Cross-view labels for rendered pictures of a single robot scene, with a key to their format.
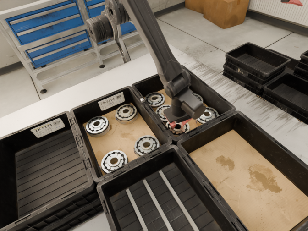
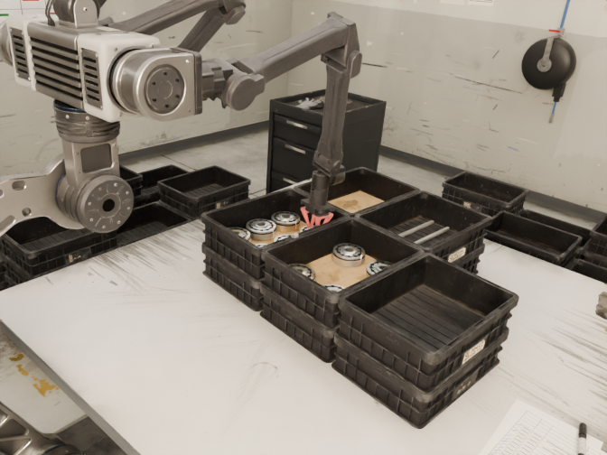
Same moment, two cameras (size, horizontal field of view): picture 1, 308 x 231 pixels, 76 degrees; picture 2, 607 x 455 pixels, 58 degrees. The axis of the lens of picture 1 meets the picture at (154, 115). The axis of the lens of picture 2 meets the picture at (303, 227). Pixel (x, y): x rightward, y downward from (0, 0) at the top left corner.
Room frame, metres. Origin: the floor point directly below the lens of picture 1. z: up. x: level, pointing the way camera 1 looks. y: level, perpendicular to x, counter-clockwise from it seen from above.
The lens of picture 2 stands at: (1.19, 1.41, 1.69)
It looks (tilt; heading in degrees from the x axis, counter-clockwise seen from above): 26 degrees down; 247
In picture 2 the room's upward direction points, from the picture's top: 4 degrees clockwise
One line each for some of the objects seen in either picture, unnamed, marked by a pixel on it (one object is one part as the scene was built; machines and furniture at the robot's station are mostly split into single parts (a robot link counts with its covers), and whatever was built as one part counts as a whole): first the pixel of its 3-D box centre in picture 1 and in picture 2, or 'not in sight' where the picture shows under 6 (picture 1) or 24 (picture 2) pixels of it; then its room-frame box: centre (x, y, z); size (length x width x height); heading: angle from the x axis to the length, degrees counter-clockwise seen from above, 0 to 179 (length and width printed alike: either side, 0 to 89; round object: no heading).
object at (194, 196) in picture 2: not in sight; (205, 219); (0.64, -1.27, 0.37); 0.40 x 0.30 x 0.45; 28
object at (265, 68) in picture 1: (249, 79); (64, 272); (1.34, -0.89, 0.37); 0.40 x 0.30 x 0.45; 28
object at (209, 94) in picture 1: (178, 105); (275, 232); (0.65, -0.12, 0.87); 0.40 x 0.30 x 0.11; 23
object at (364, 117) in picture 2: not in sight; (323, 169); (-0.22, -1.68, 0.45); 0.60 x 0.45 x 0.90; 28
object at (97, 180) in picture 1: (116, 126); (344, 255); (0.53, 0.16, 0.92); 0.40 x 0.30 x 0.02; 23
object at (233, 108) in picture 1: (178, 97); (276, 218); (0.65, -0.12, 0.92); 0.40 x 0.30 x 0.02; 23
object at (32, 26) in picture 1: (54, 35); not in sight; (2.29, 0.98, 0.60); 0.72 x 0.03 x 0.56; 118
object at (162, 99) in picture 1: (154, 99); not in sight; (0.72, -0.01, 0.86); 0.10 x 0.10 x 0.01
